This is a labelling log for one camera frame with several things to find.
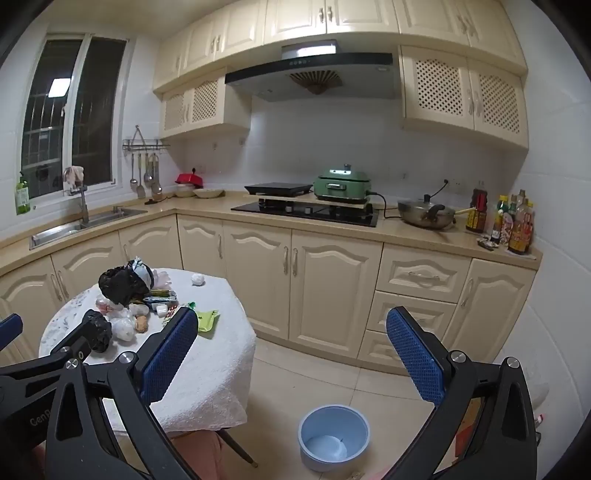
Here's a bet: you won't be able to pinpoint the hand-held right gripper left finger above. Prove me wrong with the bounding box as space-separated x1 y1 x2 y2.
46 306 200 480

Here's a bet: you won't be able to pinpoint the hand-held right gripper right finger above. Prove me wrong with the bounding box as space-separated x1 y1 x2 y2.
379 306 544 480

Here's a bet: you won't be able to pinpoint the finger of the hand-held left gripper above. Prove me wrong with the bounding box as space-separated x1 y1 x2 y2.
0 314 24 350
0 318 100 377

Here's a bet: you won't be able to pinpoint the small black bag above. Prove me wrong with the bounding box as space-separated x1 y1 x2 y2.
82 309 113 354

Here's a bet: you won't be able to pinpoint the large black plastic bag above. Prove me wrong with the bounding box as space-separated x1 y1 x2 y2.
98 266 151 306

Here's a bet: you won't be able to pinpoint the grey torn courier bag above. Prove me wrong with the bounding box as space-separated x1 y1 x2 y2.
127 258 155 291

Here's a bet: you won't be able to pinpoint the blue plastic bin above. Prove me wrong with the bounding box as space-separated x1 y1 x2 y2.
298 405 371 472

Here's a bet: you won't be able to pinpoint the cream cabinet drawer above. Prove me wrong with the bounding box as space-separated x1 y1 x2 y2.
367 292 458 333
356 330 407 370
376 244 472 303

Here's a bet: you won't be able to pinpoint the white towel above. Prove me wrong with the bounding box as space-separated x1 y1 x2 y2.
44 268 257 435

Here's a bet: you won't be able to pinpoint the bright green wrapper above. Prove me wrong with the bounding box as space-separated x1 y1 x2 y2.
196 310 221 334

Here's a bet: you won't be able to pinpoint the steel sink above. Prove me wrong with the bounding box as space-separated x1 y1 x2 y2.
29 205 148 251

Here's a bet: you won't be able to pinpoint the black table leg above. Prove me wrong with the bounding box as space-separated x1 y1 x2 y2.
217 427 259 468

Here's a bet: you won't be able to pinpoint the beige kitchen countertop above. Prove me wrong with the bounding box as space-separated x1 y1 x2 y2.
0 187 544 278

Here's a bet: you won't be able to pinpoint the cream base cabinets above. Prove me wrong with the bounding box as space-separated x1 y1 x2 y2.
0 213 539 393

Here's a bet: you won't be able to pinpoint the steel faucet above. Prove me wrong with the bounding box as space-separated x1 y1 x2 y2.
68 185 91 230

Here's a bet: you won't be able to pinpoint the steel wok with lid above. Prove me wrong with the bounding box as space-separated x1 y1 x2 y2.
397 195 477 232

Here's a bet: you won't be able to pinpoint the dark soy sauce bottle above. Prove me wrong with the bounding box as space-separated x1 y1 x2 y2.
465 188 490 233

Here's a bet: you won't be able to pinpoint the red label vinegar bottle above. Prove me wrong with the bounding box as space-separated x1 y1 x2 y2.
508 189 536 256

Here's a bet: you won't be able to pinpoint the black gas hob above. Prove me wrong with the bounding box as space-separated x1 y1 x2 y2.
230 202 380 228

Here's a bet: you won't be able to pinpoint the clear condiment bottle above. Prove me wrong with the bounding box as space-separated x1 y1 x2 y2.
505 194 520 241

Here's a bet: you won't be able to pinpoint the red pot lid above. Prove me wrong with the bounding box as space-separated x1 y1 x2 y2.
175 169 206 188

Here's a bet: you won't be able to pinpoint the green electric cooker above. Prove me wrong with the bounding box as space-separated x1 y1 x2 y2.
313 163 375 202

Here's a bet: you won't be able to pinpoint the black induction cooker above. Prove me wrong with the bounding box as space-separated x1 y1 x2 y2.
243 182 315 197

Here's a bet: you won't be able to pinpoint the kitchen window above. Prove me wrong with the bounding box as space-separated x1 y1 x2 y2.
19 33 129 200

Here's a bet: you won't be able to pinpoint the range hood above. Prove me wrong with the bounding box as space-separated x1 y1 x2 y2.
224 40 400 103

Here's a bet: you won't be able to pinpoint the black power cord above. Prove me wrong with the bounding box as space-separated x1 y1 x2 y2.
372 179 450 221

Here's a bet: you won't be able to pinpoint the wall utensil rack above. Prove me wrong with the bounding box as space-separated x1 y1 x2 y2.
122 124 171 153

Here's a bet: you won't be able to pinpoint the cream wall cabinets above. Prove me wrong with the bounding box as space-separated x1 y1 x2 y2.
151 0 531 149

